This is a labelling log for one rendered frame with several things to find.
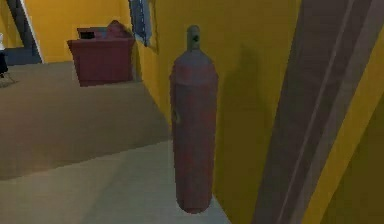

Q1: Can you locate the red gas cylinder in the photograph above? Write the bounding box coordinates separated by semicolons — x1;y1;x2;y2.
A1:
169;24;220;215

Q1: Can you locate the grey framed window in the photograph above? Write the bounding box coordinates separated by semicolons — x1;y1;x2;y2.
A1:
129;0;159;54

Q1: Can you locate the black chair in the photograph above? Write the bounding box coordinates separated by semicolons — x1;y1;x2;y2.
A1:
0;33;17;88

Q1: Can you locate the dark grey door frame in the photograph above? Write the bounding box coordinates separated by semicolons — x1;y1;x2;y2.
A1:
5;0;44;66

